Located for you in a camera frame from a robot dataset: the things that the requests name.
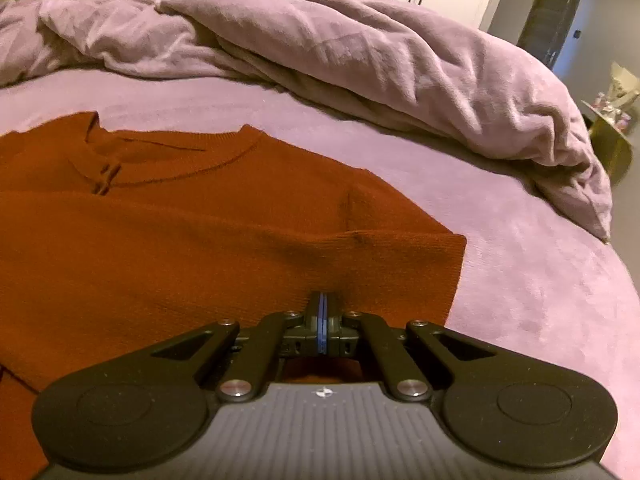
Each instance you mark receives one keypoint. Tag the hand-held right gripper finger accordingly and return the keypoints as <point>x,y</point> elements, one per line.
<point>327,325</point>
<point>320,325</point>

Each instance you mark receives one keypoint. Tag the rust orange knit sweater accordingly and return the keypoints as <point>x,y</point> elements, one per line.
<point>175,260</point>

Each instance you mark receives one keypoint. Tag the bed with lilac sheet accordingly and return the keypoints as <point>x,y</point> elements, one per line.
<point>525,280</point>

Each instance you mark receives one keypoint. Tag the crumpled lilac blanket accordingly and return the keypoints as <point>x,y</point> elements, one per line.
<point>400,70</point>

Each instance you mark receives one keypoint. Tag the round gold side table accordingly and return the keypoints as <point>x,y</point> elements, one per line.
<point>617,147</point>

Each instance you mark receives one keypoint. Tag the white vase with flowers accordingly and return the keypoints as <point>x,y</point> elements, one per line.
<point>620,90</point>

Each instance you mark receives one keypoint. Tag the dark grey door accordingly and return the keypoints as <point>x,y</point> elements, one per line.
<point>550,15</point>

